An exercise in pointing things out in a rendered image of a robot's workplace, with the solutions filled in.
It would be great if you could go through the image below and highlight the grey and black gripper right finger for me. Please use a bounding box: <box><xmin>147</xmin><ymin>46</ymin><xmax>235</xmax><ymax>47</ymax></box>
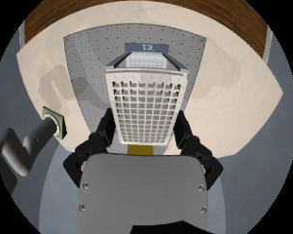
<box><xmin>173</xmin><ymin>110</ymin><xmax>223</xmax><ymax>191</ymax></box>

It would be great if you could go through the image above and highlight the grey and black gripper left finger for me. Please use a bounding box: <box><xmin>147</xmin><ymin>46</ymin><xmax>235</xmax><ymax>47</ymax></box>
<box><xmin>63</xmin><ymin>108</ymin><xmax>116</xmax><ymax>188</ymax></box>

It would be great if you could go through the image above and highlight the olive-yellow open-top bin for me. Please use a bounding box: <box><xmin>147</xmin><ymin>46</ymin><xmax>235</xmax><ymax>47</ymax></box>
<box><xmin>128</xmin><ymin>144</ymin><xmax>153</xmax><ymax>155</ymax></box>

